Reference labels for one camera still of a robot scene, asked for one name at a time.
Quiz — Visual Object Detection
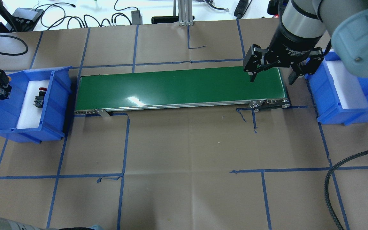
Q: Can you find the right white foam pad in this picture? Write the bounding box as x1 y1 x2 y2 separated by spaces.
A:
326 61 368 109

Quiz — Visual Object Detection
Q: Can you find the right blue bin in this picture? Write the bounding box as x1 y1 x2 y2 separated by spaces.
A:
305 51 368 126

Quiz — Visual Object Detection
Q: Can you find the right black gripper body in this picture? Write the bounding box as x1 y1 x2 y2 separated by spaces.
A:
243 27 323 76

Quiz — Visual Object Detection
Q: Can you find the white foam pad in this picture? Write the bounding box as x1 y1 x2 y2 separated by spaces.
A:
326 61 368 109
16 80 49 129

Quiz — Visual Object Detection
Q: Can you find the left white foam pad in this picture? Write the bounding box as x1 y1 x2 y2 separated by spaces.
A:
16 80 49 129

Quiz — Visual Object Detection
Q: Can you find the aluminium frame post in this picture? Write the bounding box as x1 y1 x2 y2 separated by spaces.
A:
176 0 194 26

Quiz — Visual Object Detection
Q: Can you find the green conveyor belt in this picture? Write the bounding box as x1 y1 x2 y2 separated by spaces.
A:
75 66 291 115

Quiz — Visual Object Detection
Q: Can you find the black power adapter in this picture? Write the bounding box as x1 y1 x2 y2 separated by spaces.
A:
131 10 143 25

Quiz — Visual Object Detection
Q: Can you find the blue bin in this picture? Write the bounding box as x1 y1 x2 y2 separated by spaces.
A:
0 66 72 143
305 51 368 126

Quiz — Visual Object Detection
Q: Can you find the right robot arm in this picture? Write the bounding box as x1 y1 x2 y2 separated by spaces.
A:
243 0 368 84

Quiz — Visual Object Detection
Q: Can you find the red push button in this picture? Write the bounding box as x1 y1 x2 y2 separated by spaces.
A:
33 87 47 109

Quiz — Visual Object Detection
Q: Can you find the left blue bin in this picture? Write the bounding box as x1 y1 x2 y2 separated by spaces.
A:
0 66 72 143

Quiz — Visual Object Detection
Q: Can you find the black braided cable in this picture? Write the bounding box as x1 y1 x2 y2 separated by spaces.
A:
324 145 368 230

